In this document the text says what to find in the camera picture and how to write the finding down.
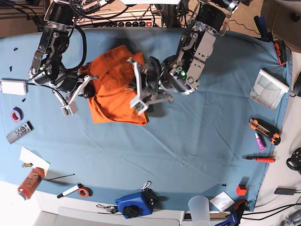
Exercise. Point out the white paper sheet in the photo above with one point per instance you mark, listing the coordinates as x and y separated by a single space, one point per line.
27 156

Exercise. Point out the black computer mouse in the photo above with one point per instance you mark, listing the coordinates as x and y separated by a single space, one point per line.
297 86

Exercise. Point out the translucent plastic cup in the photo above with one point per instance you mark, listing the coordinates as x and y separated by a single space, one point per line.
199 211

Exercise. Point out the red black clamp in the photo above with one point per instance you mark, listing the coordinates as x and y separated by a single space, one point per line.
280 48

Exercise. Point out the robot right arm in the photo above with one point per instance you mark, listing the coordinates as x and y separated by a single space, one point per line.
47 69

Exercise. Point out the small gold battery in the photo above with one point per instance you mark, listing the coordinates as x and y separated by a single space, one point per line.
25 165

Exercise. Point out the orange t-shirt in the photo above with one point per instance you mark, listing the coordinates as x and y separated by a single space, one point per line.
111 102

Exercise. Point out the red screwdriver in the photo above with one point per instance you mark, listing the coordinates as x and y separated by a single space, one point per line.
260 159

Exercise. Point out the black power adapter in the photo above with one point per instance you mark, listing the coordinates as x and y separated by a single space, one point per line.
285 191

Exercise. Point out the silver carabiner clip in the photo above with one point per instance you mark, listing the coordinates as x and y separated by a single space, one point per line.
146 185

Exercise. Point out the purple glue tube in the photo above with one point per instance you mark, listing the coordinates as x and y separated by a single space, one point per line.
259 142

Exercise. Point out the blue plastic device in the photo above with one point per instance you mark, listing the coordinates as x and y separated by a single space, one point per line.
137 205

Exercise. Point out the purple tape roll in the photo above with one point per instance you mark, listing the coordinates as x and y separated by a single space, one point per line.
17 114

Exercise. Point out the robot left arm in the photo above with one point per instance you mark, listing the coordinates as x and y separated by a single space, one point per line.
182 70

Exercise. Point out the grey remote control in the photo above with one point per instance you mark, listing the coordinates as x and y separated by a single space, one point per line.
19 132

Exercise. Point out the silver key clip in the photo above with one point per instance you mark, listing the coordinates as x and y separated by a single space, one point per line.
110 209

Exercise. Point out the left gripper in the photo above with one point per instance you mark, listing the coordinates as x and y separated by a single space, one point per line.
146 85

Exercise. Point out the small white card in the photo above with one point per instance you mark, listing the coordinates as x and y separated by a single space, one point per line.
222 201

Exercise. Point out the red tape roll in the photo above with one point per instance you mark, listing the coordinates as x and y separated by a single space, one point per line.
85 192

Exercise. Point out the white box with lid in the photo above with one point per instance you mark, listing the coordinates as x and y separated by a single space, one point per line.
13 87

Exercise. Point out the white notebook with leaf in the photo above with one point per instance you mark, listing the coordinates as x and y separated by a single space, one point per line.
268 90

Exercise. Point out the white power strip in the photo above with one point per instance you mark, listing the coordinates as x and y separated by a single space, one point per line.
127 22

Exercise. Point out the red cube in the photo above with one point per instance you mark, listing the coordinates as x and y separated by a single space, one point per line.
241 190

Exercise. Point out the blue table cloth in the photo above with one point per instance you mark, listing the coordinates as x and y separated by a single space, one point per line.
190 147

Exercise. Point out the blue clamp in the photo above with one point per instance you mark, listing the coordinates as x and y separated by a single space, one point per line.
235 216

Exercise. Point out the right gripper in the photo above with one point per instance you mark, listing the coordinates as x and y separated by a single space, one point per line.
70 86

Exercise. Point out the red drink can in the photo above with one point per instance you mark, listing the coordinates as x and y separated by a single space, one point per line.
30 183

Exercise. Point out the orange black utility knife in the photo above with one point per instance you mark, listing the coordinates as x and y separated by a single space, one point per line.
267 130

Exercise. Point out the thin black rod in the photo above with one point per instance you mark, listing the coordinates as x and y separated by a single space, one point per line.
60 177

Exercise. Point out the white marker pen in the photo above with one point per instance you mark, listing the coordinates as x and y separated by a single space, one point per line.
70 190

